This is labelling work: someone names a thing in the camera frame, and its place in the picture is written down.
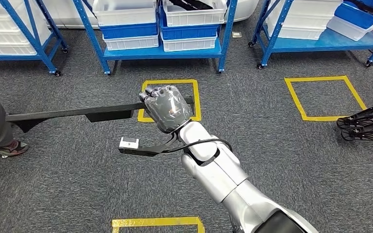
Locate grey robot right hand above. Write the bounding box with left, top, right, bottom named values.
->
left=138, top=85, right=194, bottom=134

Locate black plastic plate part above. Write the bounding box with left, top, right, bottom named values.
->
left=5, top=96, right=195, bottom=133

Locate blue steel shelf rack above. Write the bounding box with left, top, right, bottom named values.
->
left=0, top=0, right=68, bottom=77
left=72, top=0, right=238, bottom=76
left=248, top=0, right=373, bottom=70

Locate black part inside bin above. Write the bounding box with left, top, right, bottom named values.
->
left=347, top=0, right=373, bottom=16
left=169, top=0, right=215, bottom=10

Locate blue plastic bin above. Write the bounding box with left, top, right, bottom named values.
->
left=334, top=0, right=373, bottom=30
left=99, top=22, right=159, bottom=40
left=159, top=6, right=221, bottom=41

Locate black and silver humanoid robot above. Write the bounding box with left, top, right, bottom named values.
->
left=336, top=100, right=373, bottom=143

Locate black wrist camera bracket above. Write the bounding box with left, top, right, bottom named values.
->
left=118, top=133, right=179, bottom=158

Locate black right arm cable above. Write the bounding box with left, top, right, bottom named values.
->
left=162, top=138, right=234, bottom=162

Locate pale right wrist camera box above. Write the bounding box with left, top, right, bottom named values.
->
left=119, top=137, right=140, bottom=150

